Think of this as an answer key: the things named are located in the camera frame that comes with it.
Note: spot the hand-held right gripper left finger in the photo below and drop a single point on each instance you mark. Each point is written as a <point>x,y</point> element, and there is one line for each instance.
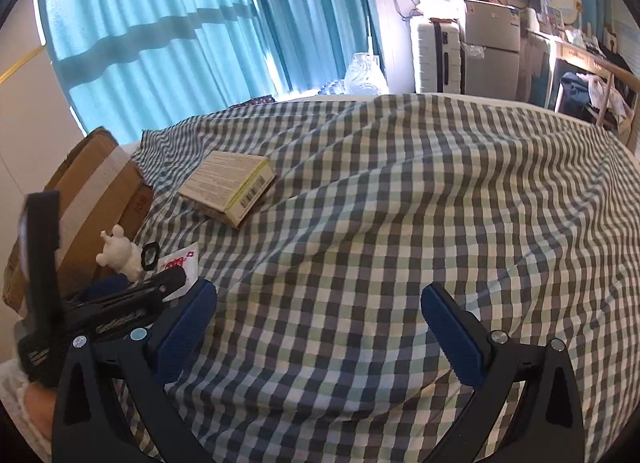
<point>182,338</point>

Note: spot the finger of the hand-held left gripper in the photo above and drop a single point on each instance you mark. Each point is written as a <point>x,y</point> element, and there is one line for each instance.
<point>160,283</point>
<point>107,288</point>

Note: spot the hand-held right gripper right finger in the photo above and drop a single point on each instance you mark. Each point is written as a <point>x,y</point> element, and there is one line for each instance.
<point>452,338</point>

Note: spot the red white sachet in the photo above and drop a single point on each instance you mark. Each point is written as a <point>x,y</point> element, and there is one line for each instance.
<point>182,263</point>

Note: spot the brown cardboard box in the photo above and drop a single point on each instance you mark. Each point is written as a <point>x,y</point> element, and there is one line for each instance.
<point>100,193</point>

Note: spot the person's left hand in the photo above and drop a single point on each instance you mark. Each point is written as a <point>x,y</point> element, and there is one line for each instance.
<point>37,413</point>

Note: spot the white toy figure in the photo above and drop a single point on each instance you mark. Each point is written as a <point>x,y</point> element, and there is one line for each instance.
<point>122,253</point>

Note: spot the flat brown kraft box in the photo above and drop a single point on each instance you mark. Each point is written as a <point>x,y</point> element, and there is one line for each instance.
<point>220,178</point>

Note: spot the grey white checkered cloth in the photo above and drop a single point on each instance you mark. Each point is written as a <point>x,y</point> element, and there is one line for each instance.
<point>375,218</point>

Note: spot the wide blue curtain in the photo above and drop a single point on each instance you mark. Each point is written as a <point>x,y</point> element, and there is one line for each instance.
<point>175,18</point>

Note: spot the dark blue clothes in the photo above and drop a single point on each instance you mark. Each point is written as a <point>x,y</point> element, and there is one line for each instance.
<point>575,93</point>

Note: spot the clear plastic bag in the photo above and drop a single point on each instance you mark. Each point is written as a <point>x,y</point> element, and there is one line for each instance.
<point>365,73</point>

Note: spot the white suitcase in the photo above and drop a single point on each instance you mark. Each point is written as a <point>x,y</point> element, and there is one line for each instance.
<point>427,53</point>

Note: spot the white plastic bag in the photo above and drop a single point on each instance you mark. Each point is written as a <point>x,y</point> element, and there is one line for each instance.
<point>600,88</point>

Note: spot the grey fridge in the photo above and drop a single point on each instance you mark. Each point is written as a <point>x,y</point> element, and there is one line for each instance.
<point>492,43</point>

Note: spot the wooden dressing table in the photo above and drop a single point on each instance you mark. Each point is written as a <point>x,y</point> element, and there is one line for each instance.
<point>575,50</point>

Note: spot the white bag on suitcase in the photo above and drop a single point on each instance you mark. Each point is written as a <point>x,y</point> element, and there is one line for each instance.
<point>440,5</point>

